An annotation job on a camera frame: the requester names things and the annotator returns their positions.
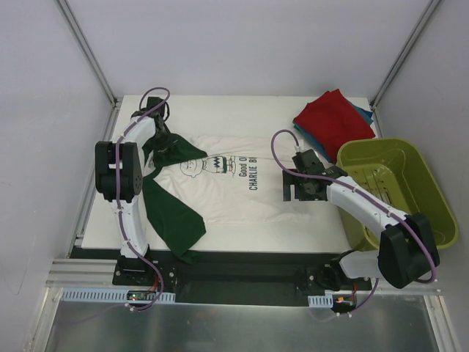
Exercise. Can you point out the folded red t-shirt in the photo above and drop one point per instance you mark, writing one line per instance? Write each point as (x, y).
(331, 121)

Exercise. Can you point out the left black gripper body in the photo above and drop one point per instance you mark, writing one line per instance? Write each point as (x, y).
(161, 131)

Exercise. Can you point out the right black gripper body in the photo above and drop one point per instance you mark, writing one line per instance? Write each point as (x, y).
(288, 185)

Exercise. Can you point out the right aluminium frame post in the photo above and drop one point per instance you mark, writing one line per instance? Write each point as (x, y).
(417, 31)

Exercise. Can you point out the white and green t-shirt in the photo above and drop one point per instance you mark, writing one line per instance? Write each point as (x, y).
(224, 194)

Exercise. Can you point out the folded blue t-shirt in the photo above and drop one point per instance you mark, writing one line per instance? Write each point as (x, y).
(365, 114)

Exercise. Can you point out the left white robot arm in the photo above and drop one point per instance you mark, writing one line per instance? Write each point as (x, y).
(119, 169)

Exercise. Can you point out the left white cable duct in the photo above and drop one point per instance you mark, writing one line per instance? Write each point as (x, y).
(100, 295)

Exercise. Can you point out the white cable duct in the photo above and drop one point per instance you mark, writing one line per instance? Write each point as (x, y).
(323, 302)
(100, 295)

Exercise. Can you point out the right white cable duct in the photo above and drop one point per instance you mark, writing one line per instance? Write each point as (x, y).
(323, 302)

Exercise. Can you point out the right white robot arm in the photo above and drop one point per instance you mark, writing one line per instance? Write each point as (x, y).
(406, 250)

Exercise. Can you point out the olive green plastic bin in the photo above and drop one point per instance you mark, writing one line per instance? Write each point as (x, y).
(394, 171)

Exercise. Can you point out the aluminium frame post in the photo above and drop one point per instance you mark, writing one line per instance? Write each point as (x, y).
(79, 36)
(417, 31)

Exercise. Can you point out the aluminium front rail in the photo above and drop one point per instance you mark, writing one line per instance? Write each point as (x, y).
(100, 273)

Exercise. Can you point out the left aluminium frame post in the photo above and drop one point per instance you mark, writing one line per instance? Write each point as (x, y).
(79, 36)

